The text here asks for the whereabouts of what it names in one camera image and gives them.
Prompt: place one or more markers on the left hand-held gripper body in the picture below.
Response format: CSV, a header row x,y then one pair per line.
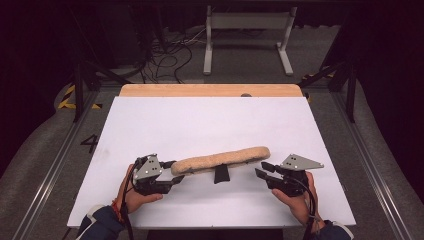
x,y
148,171

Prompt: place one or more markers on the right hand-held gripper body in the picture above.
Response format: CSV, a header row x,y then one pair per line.
x,y
290,180

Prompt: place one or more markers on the person's right hand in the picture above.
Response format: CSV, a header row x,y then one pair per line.
x,y
298,206

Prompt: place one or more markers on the person's left hand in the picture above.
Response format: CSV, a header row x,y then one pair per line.
x,y
138,200

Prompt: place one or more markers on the white board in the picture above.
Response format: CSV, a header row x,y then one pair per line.
x,y
213,120

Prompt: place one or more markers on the dark round table grommet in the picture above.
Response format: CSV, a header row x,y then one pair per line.
x,y
246,95

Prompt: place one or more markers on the wooden table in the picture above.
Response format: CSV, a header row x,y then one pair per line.
x,y
186,90

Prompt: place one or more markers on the yellow black floor tape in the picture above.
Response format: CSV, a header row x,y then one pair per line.
x,y
313,76
68,96

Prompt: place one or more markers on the black metal stand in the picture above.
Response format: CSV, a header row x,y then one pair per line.
x,y
78,90
350,96

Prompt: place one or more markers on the white metal stand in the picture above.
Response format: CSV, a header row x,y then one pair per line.
x,y
250,20

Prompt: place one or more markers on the aluminium rail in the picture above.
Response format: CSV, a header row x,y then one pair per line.
x,y
370,166
56,166

